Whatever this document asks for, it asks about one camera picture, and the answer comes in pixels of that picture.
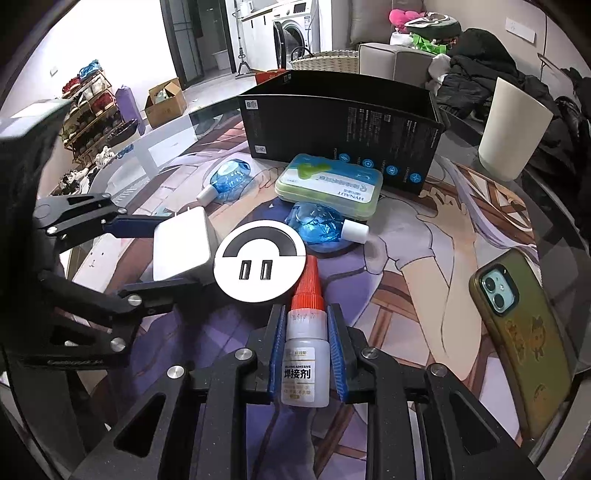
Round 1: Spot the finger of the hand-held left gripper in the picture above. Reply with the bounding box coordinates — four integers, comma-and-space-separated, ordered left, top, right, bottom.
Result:
34, 193, 161, 241
39, 270, 186, 358

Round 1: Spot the white cloth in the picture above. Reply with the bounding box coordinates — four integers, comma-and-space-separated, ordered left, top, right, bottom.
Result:
427, 55, 455, 93

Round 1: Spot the dark clothes pile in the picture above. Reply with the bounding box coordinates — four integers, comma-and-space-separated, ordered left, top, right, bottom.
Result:
526, 67, 591, 185

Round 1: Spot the shoe rack with shoes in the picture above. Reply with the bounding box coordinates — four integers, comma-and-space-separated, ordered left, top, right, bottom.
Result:
60, 60, 139, 167

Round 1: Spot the red box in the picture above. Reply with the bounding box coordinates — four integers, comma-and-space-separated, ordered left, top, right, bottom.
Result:
255, 69, 289, 86

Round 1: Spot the pink plush toy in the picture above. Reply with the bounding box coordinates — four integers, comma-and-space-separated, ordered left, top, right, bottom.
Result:
389, 9, 419, 33

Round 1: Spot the black cardboard box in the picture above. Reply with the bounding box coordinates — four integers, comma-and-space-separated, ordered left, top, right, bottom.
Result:
239, 70, 446, 195

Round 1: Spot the dark round bag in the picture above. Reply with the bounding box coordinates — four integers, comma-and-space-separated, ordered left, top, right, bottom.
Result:
406, 13, 462, 38

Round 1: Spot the brown cardboard box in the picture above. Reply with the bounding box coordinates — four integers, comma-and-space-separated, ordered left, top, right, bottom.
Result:
144, 78, 188, 128

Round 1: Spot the pile of shoes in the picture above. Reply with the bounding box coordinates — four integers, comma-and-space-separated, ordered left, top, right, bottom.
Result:
55, 147, 134, 195

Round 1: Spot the metal floor stand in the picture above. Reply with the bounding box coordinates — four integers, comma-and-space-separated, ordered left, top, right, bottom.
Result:
235, 0, 256, 78

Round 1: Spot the printed table mat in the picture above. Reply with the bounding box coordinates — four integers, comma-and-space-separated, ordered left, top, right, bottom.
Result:
74, 134, 541, 480

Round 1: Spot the green cloth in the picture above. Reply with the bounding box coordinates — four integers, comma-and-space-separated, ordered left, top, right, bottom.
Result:
409, 32, 451, 54

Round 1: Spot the white washing machine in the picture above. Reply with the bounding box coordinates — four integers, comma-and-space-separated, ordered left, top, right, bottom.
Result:
273, 18, 315, 70

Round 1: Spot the green earplug case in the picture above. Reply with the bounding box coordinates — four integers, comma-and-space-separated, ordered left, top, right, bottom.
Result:
275, 153, 385, 220

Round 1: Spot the black jacket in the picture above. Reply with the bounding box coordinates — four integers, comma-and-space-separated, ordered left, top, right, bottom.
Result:
436, 28, 546, 121

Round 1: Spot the white cup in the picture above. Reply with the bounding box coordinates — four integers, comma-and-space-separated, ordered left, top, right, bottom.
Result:
478, 78, 553, 182

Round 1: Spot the grey cushion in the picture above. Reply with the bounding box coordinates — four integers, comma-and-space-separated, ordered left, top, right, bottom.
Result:
348, 0, 393, 44

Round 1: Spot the white wall switch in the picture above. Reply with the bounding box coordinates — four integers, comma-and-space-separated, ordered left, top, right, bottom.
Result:
505, 18, 536, 44

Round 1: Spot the phone in olive case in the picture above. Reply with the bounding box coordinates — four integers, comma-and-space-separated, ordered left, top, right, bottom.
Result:
468, 249, 573, 441

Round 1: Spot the grey sofa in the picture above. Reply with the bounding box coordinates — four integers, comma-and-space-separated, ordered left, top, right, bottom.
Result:
358, 42, 485, 121

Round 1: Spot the white glue bottle red cap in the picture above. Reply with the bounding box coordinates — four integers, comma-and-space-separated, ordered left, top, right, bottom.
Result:
279, 255, 331, 408

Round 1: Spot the black door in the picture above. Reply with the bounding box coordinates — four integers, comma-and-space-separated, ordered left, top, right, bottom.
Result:
159, 0, 205, 85

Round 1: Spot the white power adapter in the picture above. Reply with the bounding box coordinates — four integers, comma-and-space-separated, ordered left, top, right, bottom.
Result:
152, 206, 218, 283

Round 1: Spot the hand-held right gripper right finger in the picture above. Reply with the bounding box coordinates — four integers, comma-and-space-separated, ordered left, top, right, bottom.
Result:
325, 302, 546, 480

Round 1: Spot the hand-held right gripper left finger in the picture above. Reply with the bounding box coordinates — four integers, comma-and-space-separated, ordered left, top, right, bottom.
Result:
60, 302, 289, 480

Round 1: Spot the purple bag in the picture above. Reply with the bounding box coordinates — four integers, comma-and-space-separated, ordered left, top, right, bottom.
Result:
115, 85, 141, 134

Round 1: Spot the wicker basket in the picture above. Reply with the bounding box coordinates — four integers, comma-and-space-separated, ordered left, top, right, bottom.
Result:
288, 50, 360, 75

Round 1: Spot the round white socket hub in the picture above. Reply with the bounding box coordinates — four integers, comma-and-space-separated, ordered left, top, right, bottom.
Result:
213, 220, 307, 303

